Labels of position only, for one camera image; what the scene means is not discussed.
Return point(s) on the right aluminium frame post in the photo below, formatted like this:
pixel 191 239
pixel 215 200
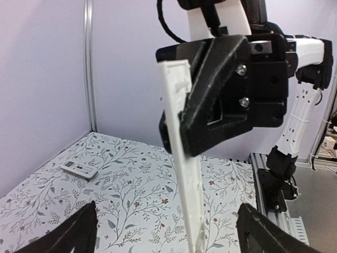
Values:
pixel 88 64

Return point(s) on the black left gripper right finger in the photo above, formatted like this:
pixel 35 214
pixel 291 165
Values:
pixel 257 233

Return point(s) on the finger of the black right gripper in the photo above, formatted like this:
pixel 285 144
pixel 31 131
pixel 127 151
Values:
pixel 164 133

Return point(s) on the white air conditioner remote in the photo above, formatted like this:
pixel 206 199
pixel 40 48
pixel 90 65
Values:
pixel 79 169

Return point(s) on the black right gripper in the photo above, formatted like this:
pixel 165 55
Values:
pixel 238 83

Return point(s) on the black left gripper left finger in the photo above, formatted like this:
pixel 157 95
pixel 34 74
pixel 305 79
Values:
pixel 76 234

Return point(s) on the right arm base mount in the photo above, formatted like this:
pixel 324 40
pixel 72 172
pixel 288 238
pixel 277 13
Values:
pixel 276 191

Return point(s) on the floral patterned table mat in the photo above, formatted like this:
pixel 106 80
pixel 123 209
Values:
pixel 135 191

